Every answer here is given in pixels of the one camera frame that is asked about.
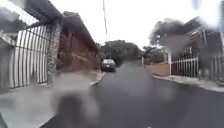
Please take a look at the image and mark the building with white fence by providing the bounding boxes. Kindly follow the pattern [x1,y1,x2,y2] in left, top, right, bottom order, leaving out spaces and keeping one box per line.
[168,16,224,83]

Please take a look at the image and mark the overhead wires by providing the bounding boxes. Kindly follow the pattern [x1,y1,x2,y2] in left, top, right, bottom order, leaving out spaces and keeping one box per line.
[101,0,109,43]

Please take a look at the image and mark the grey concrete pavement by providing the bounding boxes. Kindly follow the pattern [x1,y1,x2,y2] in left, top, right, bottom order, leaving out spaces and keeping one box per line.
[0,69,106,128]
[152,74,224,94]

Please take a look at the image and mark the dark car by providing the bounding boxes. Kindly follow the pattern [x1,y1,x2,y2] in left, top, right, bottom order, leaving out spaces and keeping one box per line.
[99,58,117,73]

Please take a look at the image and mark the dark asphalt road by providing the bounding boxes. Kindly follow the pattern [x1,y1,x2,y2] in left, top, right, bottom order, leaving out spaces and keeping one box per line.
[38,61,224,128]

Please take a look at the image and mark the group of green trees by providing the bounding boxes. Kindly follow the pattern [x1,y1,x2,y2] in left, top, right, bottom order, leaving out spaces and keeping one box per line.
[99,39,144,66]

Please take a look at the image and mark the brown wooden-fronted building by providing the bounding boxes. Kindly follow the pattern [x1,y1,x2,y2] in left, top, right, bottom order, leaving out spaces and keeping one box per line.
[56,10,101,73]

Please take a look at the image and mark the low red brick wall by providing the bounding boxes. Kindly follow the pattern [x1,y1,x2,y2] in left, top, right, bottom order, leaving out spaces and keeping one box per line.
[144,63,171,77]

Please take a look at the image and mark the tall dark tree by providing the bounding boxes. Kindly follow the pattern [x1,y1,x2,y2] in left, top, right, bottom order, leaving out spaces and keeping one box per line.
[148,18,186,48]

